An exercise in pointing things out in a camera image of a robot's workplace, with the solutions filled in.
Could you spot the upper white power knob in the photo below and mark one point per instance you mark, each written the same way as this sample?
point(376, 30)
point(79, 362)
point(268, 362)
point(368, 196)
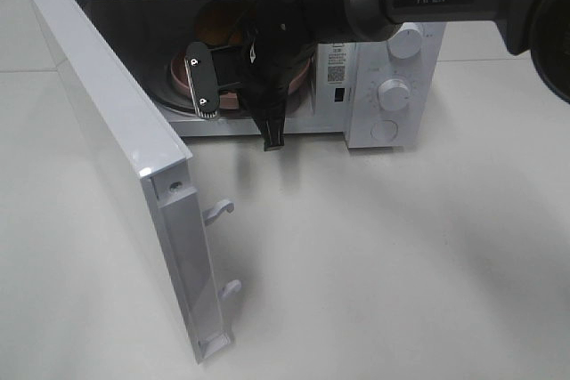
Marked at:
point(407, 41)

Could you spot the white microwave door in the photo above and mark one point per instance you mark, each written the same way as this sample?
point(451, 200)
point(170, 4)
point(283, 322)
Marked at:
point(145, 167)

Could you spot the round white door button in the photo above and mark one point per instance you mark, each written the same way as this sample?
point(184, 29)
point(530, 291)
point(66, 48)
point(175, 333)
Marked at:
point(384, 131)

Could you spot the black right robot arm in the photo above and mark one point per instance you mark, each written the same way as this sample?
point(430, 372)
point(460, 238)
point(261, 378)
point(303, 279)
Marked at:
point(538, 27)

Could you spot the white timer knob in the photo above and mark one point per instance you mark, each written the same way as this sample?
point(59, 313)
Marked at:
point(394, 94)

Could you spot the glass microwave turntable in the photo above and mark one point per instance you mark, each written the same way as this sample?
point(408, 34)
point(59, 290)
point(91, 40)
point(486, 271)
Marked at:
point(161, 86)

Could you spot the burger with lettuce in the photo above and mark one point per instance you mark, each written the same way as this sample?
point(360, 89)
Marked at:
point(222, 22)

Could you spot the pink speckled plate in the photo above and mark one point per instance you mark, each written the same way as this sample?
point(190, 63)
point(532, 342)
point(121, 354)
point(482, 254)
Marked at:
point(229, 102)

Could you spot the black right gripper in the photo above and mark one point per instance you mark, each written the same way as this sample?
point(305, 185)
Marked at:
point(280, 47)

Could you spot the white microwave oven body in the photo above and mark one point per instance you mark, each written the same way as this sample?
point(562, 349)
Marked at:
point(372, 93)

